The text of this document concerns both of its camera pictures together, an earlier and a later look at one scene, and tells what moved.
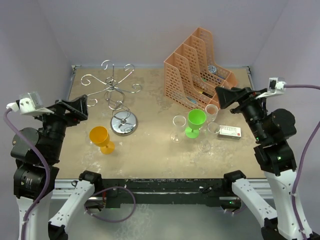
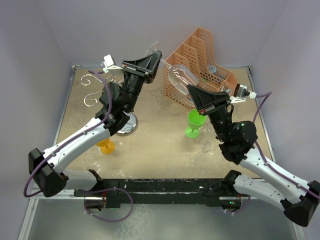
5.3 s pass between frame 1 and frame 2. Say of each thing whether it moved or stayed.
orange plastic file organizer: stayed
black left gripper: moved
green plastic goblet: stayed
